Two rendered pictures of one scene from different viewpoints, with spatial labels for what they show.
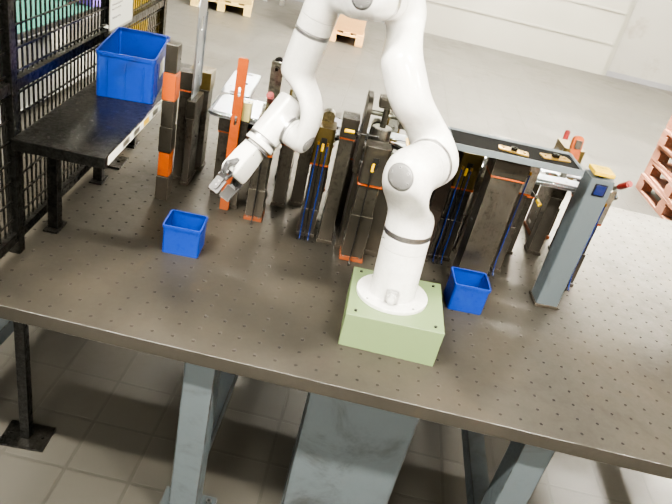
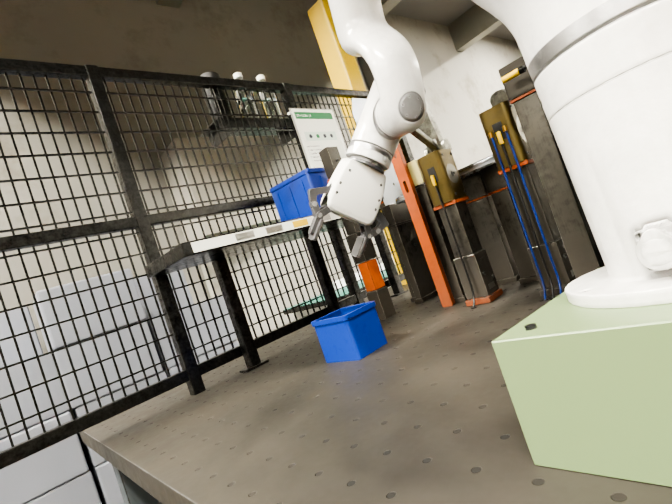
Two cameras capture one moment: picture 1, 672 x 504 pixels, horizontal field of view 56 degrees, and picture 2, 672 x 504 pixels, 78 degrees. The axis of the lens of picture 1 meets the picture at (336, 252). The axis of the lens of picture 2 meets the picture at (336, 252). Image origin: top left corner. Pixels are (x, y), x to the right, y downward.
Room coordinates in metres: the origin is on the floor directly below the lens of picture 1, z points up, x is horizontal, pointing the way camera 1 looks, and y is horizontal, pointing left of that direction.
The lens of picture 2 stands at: (1.01, -0.24, 0.89)
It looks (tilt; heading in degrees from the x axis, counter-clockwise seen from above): 1 degrees up; 49
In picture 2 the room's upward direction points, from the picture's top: 19 degrees counter-clockwise
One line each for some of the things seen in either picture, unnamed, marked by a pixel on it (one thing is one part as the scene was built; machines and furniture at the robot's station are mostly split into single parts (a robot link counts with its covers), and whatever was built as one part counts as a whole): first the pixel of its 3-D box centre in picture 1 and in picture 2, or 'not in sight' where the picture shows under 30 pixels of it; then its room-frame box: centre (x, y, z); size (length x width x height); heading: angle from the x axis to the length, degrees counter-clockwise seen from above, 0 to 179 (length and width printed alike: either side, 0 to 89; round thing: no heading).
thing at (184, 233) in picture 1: (184, 233); (349, 332); (1.56, 0.44, 0.74); 0.11 x 0.10 x 0.09; 94
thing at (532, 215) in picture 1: (551, 188); not in sight; (2.29, -0.73, 0.88); 0.14 x 0.09 x 0.36; 4
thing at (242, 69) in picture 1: (233, 138); (415, 209); (1.85, 0.39, 0.95); 0.03 x 0.01 x 0.50; 94
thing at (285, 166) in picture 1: (286, 161); (518, 219); (2.01, 0.24, 0.84); 0.12 x 0.05 x 0.29; 4
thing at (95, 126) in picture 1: (122, 99); (310, 226); (1.78, 0.72, 1.01); 0.90 x 0.22 x 0.03; 4
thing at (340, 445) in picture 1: (353, 420); not in sight; (1.42, -0.17, 0.33); 0.31 x 0.31 x 0.66; 0
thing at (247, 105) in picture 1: (239, 155); (438, 230); (1.88, 0.37, 0.88); 0.04 x 0.04 x 0.37; 4
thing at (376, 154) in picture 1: (364, 206); not in sight; (1.72, -0.05, 0.89); 0.09 x 0.08 x 0.38; 4
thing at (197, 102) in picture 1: (191, 138); (413, 249); (2.00, 0.57, 0.85); 0.12 x 0.03 x 0.30; 4
